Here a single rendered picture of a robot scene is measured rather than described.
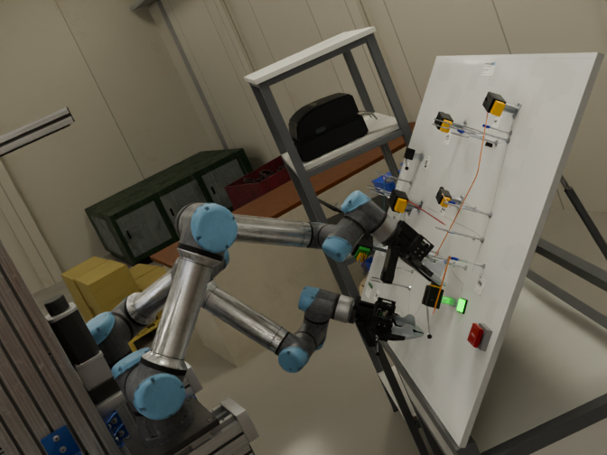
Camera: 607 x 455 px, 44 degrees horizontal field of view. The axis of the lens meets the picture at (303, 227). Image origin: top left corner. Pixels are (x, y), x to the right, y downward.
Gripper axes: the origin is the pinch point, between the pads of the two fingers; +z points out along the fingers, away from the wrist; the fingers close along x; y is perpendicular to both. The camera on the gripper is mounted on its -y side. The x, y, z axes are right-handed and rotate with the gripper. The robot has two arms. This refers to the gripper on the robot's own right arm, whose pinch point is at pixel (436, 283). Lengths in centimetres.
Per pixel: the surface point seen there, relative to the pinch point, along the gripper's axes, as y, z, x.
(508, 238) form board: 18.2, -0.7, -21.9
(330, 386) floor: -60, 73, 219
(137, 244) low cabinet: -113, -51, 729
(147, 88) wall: 55, -179, 930
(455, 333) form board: -7.9, 11.4, -5.7
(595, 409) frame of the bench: -1, 45, -28
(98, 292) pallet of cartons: -137, -58, 435
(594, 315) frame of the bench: 26, 52, 11
